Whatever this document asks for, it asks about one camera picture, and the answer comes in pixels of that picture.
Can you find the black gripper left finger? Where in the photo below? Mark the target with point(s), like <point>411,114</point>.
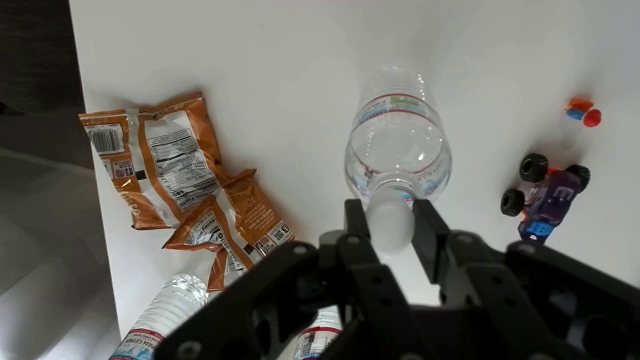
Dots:
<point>333,292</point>

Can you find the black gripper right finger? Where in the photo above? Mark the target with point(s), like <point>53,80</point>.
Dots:
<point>526,300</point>

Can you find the blue red toy car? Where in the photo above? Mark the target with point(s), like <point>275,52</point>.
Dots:
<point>544,195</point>

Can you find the orange snack bag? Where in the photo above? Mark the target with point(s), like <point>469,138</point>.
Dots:
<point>156,160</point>
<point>233,222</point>

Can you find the small red orange toy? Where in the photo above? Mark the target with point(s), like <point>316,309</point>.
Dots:
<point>583,113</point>

